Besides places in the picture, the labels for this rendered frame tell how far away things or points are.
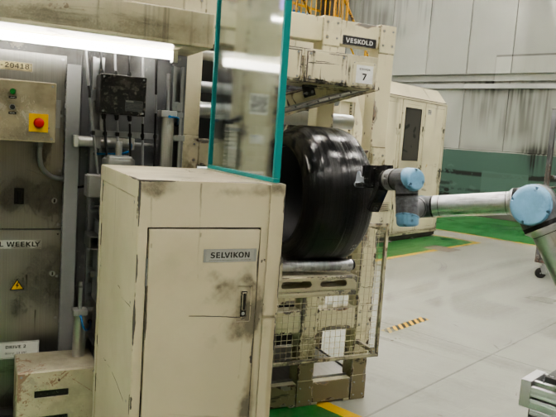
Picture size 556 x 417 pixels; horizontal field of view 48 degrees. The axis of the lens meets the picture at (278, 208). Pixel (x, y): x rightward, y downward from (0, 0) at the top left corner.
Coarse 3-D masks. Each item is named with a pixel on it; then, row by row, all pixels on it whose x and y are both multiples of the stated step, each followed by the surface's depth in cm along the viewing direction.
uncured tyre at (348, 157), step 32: (288, 128) 254; (320, 128) 247; (288, 160) 276; (320, 160) 231; (352, 160) 237; (288, 192) 282; (320, 192) 229; (352, 192) 233; (288, 224) 278; (320, 224) 231; (352, 224) 236; (288, 256) 249; (320, 256) 244
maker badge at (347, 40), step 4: (344, 36) 309; (348, 36) 310; (352, 36) 311; (356, 36) 312; (344, 40) 309; (348, 40) 310; (352, 40) 311; (356, 40) 312; (360, 40) 313; (364, 40) 314; (368, 40) 315; (372, 40) 316; (344, 44) 310; (348, 44) 311; (352, 44) 312; (356, 44) 312; (360, 44) 313; (364, 44) 314; (368, 44) 315; (372, 44) 316; (372, 48) 317
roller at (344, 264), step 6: (288, 264) 239; (294, 264) 240; (300, 264) 241; (306, 264) 242; (312, 264) 243; (318, 264) 244; (324, 264) 246; (330, 264) 247; (336, 264) 248; (342, 264) 249; (348, 264) 250; (354, 264) 251; (282, 270) 238; (288, 270) 239; (294, 270) 240; (300, 270) 241; (306, 270) 243; (312, 270) 244; (318, 270) 245; (324, 270) 246; (330, 270) 248; (336, 270) 249; (342, 270) 251
